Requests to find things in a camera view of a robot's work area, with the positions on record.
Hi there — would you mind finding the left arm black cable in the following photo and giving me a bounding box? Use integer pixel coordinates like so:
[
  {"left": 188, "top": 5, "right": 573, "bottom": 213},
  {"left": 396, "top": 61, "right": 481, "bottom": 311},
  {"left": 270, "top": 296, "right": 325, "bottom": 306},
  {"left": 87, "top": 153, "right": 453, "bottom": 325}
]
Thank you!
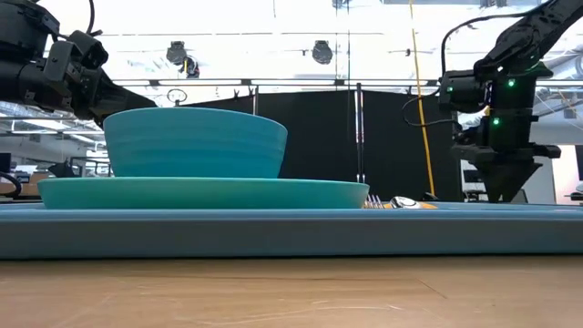
[{"left": 85, "top": 0, "right": 104, "bottom": 37}]

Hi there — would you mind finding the wide black partition panel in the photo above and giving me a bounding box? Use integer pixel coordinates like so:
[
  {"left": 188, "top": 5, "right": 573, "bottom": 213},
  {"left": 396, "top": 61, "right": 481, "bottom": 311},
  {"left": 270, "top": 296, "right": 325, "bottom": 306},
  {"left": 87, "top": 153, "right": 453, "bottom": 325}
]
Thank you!
[{"left": 189, "top": 89, "right": 359, "bottom": 185}]

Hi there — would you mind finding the metal partition pole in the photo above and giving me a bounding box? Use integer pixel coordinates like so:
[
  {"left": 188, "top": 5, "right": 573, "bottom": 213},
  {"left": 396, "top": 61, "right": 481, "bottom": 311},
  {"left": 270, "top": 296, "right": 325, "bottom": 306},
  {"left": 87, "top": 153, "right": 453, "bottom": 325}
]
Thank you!
[{"left": 354, "top": 82, "right": 366, "bottom": 184}]

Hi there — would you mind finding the round ceiling lamp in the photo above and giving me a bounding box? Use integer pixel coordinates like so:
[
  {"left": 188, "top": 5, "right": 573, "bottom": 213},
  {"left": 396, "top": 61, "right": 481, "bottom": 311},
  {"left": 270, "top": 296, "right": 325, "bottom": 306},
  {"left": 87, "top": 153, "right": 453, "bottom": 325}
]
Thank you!
[
  {"left": 165, "top": 40, "right": 189, "bottom": 67},
  {"left": 311, "top": 39, "right": 334, "bottom": 66}
]

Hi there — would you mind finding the dark desk object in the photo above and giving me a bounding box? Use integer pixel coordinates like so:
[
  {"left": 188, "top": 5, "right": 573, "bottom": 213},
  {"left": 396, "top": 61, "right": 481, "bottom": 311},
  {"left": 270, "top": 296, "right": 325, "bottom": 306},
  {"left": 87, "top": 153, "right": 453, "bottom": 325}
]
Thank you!
[{"left": 46, "top": 160, "right": 77, "bottom": 179}]

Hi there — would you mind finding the blue plastic tray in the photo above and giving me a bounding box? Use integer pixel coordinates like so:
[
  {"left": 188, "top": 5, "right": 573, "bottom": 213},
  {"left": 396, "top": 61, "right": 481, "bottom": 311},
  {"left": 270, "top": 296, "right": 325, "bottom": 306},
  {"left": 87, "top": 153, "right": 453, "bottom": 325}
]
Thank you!
[{"left": 0, "top": 201, "right": 583, "bottom": 261}]

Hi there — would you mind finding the teal bowl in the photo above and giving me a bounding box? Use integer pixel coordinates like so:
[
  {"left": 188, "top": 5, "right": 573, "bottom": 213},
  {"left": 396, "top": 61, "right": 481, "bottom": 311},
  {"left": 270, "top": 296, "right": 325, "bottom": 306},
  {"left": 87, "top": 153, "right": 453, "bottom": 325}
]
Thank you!
[{"left": 103, "top": 107, "right": 289, "bottom": 179}]

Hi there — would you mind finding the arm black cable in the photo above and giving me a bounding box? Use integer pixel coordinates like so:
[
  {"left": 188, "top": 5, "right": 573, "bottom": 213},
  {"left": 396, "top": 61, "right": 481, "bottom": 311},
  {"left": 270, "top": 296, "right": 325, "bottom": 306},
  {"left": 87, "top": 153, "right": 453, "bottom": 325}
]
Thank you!
[
  {"left": 401, "top": 11, "right": 543, "bottom": 128},
  {"left": 85, "top": 0, "right": 104, "bottom": 37}
]

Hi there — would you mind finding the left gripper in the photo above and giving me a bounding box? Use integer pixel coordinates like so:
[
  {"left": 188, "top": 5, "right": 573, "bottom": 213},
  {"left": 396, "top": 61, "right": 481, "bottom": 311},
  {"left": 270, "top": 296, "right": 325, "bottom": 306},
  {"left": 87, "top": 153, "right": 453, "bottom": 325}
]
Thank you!
[{"left": 0, "top": 58, "right": 159, "bottom": 129}]

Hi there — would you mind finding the yellow hanging cord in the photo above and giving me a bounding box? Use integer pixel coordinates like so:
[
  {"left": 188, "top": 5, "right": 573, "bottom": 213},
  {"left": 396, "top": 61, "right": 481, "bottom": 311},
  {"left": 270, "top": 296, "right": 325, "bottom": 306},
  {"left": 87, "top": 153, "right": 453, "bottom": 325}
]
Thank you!
[{"left": 407, "top": 0, "right": 436, "bottom": 197}]

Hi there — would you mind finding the round ring fixture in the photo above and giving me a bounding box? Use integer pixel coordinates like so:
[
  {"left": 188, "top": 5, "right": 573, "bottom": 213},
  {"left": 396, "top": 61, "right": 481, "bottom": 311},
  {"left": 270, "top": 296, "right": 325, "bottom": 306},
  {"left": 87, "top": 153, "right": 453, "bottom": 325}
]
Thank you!
[{"left": 166, "top": 87, "right": 189, "bottom": 106}]

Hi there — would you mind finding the horizontal metal rail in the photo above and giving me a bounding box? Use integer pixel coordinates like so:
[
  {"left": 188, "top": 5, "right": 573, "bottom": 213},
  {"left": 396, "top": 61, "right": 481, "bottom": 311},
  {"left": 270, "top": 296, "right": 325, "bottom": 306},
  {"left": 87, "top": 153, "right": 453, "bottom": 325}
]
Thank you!
[{"left": 111, "top": 77, "right": 442, "bottom": 88}]

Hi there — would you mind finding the teal plate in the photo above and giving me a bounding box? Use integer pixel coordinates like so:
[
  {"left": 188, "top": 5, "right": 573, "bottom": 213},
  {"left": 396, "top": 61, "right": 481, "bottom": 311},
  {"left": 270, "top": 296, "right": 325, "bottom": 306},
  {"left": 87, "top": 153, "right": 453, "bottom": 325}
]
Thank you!
[{"left": 37, "top": 177, "right": 371, "bottom": 210}]

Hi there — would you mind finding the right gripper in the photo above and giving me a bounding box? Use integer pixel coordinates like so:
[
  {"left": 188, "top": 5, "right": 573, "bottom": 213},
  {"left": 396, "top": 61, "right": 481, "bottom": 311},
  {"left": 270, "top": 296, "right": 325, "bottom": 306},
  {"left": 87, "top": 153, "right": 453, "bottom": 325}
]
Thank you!
[{"left": 450, "top": 142, "right": 563, "bottom": 203}]

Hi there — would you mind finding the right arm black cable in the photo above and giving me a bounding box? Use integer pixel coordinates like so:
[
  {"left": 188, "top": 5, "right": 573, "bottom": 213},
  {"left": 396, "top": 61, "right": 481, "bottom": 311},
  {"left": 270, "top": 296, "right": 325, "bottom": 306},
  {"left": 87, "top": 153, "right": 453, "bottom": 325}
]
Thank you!
[{"left": 401, "top": 11, "right": 543, "bottom": 128}]

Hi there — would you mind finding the metal spoon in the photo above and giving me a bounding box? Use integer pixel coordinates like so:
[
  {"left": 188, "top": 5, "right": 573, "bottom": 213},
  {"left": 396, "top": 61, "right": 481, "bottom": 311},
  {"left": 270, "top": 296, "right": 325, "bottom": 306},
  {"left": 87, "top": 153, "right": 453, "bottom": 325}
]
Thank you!
[{"left": 388, "top": 195, "right": 424, "bottom": 210}]

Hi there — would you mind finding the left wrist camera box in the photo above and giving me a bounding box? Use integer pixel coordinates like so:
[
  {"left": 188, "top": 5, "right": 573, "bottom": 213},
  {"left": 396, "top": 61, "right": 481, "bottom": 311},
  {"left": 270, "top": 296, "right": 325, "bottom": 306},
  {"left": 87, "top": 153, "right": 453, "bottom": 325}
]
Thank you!
[{"left": 44, "top": 30, "right": 109, "bottom": 84}]

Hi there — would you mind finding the narrow black partition panel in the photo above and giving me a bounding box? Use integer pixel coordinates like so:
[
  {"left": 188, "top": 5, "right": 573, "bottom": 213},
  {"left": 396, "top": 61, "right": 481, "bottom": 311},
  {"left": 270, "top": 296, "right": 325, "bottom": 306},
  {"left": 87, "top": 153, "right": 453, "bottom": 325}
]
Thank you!
[{"left": 362, "top": 89, "right": 464, "bottom": 203}]

